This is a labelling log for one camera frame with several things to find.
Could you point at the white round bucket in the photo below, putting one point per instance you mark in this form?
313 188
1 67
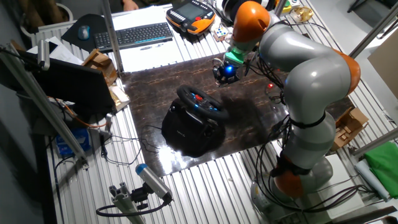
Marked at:
71 12

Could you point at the white Rubik's cube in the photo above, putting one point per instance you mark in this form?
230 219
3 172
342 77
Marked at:
220 32

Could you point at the small red LED board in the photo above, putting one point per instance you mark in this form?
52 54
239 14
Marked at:
270 86

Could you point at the brown cardboard box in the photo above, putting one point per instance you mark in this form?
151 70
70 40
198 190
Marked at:
101 63

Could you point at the aluminium frame post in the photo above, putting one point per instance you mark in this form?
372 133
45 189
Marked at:
280 7
112 37
373 31

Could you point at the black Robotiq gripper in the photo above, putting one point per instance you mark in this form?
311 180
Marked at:
229 74

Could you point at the dark marble pattern mat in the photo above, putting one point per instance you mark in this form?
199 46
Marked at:
155 93

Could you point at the black mouse pad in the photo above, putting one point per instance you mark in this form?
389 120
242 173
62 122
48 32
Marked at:
96 25

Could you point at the beige cardboard sheet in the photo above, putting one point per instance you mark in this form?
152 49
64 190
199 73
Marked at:
385 68

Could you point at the open cardboard box with inserts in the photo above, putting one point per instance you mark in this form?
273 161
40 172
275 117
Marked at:
351 124

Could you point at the loose white paper stack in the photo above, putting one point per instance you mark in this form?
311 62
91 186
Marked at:
65 54

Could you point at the dark laptop monitor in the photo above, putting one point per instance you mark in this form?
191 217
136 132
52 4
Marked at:
74 84

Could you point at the black Logitech wheel base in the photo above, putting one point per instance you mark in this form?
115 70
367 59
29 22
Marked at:
186 137

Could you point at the plain silver camera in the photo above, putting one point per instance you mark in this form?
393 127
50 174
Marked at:
43 54

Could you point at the black computer keyboard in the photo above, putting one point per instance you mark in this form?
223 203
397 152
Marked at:
133 35

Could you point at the horizontal aluminium profile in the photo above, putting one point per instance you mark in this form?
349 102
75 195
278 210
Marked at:
376 141

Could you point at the bystander bare hand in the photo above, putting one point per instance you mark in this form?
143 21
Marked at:
130 5

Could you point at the silver camera with blue cap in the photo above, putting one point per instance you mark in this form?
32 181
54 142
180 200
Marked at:
152 180

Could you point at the green printed camera mount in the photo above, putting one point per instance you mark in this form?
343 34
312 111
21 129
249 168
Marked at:
236 56

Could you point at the long slanted aluminium profile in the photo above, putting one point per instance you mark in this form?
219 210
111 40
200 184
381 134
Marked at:
40 99

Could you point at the blue tissue pack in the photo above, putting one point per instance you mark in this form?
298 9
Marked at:
74 141

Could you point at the golden shiny object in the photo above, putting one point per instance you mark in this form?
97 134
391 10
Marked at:
302 14

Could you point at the orange black teach pendant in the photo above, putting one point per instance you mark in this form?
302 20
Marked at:
189 12

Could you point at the white paper roll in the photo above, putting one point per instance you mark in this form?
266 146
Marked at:
370 179

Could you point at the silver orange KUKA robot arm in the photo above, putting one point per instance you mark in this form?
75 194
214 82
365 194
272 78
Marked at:
311 77

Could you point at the large white paper sheet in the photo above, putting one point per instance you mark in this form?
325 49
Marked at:
146 59

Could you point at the grey blue computer mouse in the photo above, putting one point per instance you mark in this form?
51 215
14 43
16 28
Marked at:
83 32

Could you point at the white square base plate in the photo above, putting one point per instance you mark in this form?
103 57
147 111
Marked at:
345 168

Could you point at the yellow green button box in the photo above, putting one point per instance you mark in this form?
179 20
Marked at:
286 6

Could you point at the green cloth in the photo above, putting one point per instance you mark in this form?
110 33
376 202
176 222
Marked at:
384 165

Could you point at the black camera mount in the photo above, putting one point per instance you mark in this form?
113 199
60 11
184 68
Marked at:
140 196

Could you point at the black racing steering wheel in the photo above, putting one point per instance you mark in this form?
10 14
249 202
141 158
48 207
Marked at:
203 102

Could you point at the short aluminium profile stub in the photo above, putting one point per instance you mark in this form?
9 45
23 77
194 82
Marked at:
124 202

